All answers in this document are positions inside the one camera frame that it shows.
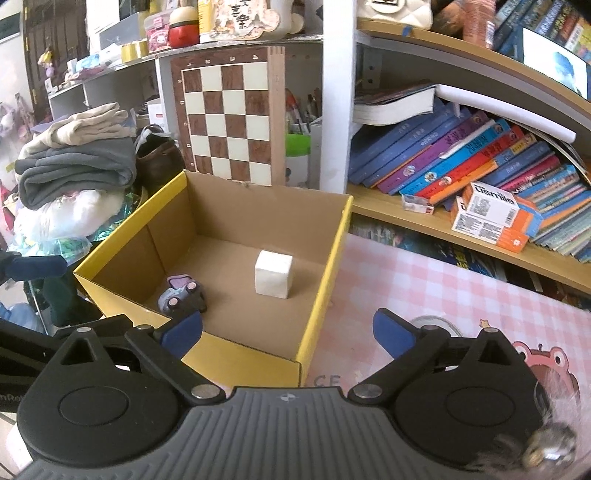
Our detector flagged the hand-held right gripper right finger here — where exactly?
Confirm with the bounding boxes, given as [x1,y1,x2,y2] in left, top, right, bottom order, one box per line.
[347,308,536,407]

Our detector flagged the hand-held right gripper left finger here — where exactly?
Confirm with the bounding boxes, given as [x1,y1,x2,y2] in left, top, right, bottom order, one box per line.
[44,310,227,407]

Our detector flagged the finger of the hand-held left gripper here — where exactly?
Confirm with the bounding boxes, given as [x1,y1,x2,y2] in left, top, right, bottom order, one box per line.
[0,251,69,283]
[0,315,136,365]

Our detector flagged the grey toy car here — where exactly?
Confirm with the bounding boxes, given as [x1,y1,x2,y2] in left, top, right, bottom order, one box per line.
[158,274,208,317]

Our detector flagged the yellow cardboard box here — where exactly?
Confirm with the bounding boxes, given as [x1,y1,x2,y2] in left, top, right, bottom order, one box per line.
[74,170,354,388]

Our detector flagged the white foam cube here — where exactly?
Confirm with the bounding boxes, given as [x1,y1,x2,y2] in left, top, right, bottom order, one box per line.
[255,250,294,298]

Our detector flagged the pink checkered cartoon desk mat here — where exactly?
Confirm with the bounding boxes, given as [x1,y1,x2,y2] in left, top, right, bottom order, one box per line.
[302,233,591,480]

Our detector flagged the white plush in shiny bag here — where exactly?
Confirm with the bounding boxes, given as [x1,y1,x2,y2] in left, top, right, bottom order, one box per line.
[14,189,139,259]

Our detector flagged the folded grey blanket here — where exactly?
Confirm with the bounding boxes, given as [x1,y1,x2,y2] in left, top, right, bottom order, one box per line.
[14,136,138,209]

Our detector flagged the wooden bookshelf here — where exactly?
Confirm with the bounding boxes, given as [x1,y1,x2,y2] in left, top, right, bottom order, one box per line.
[346,14,591,296]

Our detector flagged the small white red box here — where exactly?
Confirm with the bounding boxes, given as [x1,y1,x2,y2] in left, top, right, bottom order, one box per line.
[402,194,435,215]

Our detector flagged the folded beige cloth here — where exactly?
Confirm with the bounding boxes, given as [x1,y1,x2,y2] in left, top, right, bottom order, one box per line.
[23,102,134,155]

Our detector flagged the dark brown bag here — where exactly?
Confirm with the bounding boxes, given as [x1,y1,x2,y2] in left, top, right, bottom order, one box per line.
[134,124,185,197]

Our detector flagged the fluffy bell charm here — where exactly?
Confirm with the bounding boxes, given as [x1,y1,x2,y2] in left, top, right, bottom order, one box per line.
[475,369,583,476]

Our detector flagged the row of colourful books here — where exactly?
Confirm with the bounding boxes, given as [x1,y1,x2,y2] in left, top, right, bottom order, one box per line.
[347,99,591,264]

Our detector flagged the green white pen cup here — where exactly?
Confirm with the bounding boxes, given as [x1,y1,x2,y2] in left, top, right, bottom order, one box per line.
[285,90,324,188]

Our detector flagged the brown white chessboard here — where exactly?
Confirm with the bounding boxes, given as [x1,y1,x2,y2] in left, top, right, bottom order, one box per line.
[171,46,287,186]

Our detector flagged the gold tape rolls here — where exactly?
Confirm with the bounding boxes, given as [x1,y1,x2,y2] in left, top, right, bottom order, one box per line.
[121,39,149,63]

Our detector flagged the white shelf unit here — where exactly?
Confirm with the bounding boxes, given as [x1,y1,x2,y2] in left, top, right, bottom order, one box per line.
[46,0,358,195]

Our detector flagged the white flat board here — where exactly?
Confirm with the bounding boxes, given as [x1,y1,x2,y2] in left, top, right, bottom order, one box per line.
[436,84,578,145]

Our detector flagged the pink cartoon box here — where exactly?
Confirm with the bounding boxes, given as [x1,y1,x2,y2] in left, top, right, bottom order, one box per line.
[144,10,172,51]

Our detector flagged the red round jar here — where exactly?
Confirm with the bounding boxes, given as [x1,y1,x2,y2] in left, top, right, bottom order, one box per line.
[168,7,200,49]

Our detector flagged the decorative cloud sign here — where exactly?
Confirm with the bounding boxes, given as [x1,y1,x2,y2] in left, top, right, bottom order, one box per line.
[198,0,280,42]

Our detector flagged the white quilted bag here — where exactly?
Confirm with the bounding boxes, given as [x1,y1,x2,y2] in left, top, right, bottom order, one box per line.
[358,0,435,31]

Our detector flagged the tablet screen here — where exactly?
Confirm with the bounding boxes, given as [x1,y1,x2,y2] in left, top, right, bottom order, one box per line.
[522,25,591,100]

